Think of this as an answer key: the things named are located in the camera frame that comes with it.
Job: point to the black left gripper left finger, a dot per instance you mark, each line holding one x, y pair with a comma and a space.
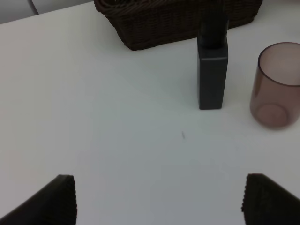
54, 204

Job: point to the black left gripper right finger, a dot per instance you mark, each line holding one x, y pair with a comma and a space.
267, 203

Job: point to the translucent pink plastic cup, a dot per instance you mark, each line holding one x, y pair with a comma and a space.
275, 99

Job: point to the dark green pump bottle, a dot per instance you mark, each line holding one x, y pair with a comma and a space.
212, 57

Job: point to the dark brown wicker basket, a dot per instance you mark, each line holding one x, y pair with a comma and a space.
143, 24

